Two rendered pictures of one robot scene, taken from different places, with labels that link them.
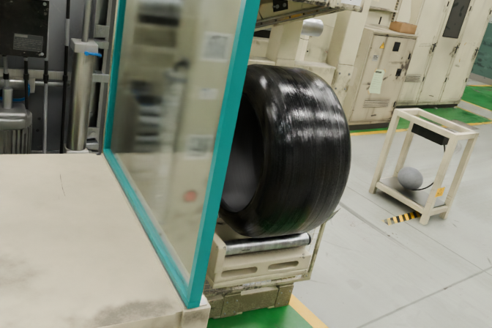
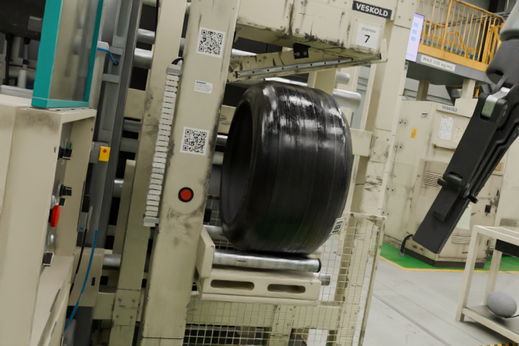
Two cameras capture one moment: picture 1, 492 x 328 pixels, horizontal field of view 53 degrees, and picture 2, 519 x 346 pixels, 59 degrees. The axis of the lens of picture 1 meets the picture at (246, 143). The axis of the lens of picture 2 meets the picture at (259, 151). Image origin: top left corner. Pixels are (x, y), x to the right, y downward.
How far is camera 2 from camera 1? 62 cm
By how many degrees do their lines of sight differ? 23
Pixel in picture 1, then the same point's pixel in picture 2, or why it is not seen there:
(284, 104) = (275, 96)
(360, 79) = not seen: hidden behind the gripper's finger
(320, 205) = (315, 203)
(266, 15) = (287, 62)
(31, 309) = not seen: outside the picture
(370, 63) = not seen: hidden behind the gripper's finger
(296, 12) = (317, 61)
